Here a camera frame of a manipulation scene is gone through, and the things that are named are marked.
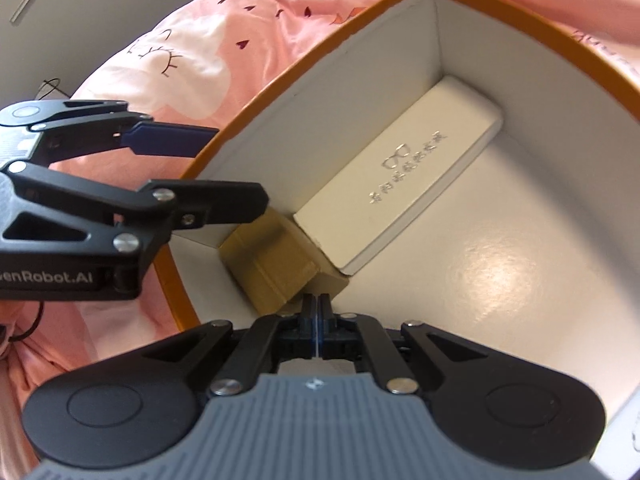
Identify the orange cardboard box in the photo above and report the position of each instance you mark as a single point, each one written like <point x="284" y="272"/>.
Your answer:
<point x="525" y="285"/>

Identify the white glasses case box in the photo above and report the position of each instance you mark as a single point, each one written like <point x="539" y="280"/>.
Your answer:
<point x="400" y="175"/>

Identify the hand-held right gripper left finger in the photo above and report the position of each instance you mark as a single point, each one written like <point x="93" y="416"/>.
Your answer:
<point x="312" y="325"/>

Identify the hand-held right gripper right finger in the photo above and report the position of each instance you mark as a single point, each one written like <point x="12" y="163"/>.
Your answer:
<point x="325" y="325"/>

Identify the small tan box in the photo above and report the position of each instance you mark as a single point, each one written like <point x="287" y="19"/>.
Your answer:
<point x="270" y="260"/>

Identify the pink printed blanket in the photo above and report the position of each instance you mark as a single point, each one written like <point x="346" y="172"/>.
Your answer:
<point x="200" y="50"/>

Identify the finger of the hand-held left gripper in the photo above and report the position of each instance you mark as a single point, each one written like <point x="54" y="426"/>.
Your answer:
<point x="210" y="202"/>
<point x="165" y="137"/>

